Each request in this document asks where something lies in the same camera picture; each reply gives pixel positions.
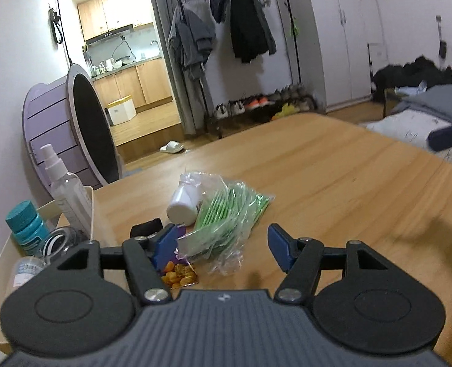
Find wooden kitchen wall cabinets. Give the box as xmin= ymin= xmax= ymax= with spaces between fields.
xmin=77 ymin=0 xmax=155 ymax=41

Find cream plastic container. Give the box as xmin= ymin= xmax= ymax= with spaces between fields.
xmin=0 ymin=185 xmax=96 ymax=356

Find white wardrobe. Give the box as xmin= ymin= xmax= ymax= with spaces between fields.
xmin=287 ymin=0 xmax=387 ymax=113

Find black jacket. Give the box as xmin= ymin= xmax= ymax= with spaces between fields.
xmin=230 ymin=0 xmax=277 ymax=64

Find range hood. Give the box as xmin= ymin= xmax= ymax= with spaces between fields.
xmin=85 ymin=24 xmax=135 ymax=45

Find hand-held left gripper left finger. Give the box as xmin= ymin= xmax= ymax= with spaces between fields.
xmin=55 ymin=223 xmax=179 ymax=306

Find white foam box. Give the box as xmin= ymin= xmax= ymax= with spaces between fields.
xmin=106 ymin=95 xmax=137 ymax=126

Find white paper sign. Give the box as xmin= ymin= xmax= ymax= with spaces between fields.
xmin=367 ymin=42 xmax=386 ymax=62

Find black clothes rack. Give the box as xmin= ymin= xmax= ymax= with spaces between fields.
xmin=175 ymin=0 xmax=304 ymax=138

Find purple cat exercise wheel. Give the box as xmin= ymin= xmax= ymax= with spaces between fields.
xmin=22 ymin=63 xmax=125 ymax=192

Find folded grey clothes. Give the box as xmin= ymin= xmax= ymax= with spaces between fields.
xmin=400 ymin=84 xmax=452 ymax=121

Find clear spray bottle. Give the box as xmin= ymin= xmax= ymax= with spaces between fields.
xmin=38 ymin=144 xmax=93 ymax=238

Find grey hoodie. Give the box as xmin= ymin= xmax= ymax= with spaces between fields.
xmin=168 ymin=6 xmax=217 ymax=72

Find open cardboard box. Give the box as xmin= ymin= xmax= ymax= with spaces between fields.
xmin=382 ymin=88 xmax=407 ymax=120

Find pile of black clothes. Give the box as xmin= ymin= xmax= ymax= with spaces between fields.
xmin=371 ymin=55 xmax=452 ymax=104

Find clear bag of green picks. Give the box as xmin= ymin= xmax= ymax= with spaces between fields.
xmin=176 ymin=172 xmax=276 ymax=276

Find purple snack packet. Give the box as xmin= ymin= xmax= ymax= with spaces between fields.
xmin=159 ymin=225 xmax=200 ymax=288

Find teal medicine bottle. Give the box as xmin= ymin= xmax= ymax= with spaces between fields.
xmin=6 ymin=201 xmax=51 ymax=257

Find black gyro wrist ball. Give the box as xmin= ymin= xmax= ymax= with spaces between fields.
xmin=38 ymin=226 xmax=89 ymax=261

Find small white pill bottle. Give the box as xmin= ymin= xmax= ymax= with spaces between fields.
xmin=9 ymin=257 xmax=48 ymax=289

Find row of shoes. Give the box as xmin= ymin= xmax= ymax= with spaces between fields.
xmin=214 ymin=84 xmax=318 ymax=120

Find white bedding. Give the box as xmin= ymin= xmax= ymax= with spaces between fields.
xmin=364 ymin=109 xmax=452 ymax=171

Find black cord on wall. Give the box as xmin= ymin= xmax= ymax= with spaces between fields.
xmin=48 ymin=7 xmax=64 ymax=45

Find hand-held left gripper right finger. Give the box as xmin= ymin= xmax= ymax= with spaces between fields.
xmin=267 ymin=223 xmax=395 ymax=306

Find dark shorts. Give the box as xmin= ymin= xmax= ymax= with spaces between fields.
xmin=209 ymin=0 xmax=228 ymax=24

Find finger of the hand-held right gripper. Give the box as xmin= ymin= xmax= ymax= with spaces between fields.
xmin=428 ymin=120 xmax=452 ymax=153

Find dishes on kitchen counter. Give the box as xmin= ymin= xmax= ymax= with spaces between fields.
xmin=90 ymin=55 xmax=135 ymax=76

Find yellow duck plush toy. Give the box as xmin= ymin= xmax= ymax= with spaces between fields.
xmin=272 ymin=102 xmax=300 ymax=121

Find grey curtain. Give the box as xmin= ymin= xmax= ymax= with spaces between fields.
xmin=145 ymin=0 xmax=211 ymax=136

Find wooden kitchen base cabinets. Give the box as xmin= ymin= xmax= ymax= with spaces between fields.
xmin=92 ymin=58 xmax=173 ymax=109

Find small black roll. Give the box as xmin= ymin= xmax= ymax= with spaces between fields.
xmin=129 ymin=218 xmax=164 ymax=238

